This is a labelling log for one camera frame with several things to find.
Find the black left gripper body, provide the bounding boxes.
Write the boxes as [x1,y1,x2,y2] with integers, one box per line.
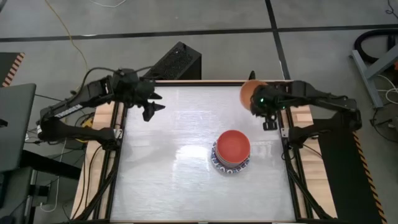
[119,70,156,107]

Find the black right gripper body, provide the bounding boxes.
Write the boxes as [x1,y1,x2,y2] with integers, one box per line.
[249,83,289,118]

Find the orange plastic bowl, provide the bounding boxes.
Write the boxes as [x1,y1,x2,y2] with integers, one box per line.
[239,80,269,111]

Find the red plastic bowl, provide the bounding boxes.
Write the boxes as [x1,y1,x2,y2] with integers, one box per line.
[216,129,251,166]

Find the blue patterned paper bowl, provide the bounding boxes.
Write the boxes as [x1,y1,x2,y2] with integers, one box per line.
[210,141,251,175]

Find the black perforated box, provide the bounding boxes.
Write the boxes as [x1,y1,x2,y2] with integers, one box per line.
[142,41,202,81]

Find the black hazard-striped floor mat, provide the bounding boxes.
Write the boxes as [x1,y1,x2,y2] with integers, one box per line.
[312,118,388,224]
[0,52,25,88]

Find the grey metal stand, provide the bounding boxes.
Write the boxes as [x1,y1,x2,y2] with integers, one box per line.
[350,43,398,110]

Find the grey flat panel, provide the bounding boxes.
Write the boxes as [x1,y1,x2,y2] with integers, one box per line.
[0,83,37,173]

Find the black aluminium table frame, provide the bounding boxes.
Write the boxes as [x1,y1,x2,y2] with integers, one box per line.
[73,80,338,224]

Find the yellow cable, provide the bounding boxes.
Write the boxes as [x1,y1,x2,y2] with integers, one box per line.
[44,0,90,68]

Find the white cable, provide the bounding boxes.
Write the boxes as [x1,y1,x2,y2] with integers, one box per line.
[39,133,68,213]
[90,0,128,9]

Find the black hose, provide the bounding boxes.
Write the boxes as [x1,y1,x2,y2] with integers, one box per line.
[354,29,398,65]

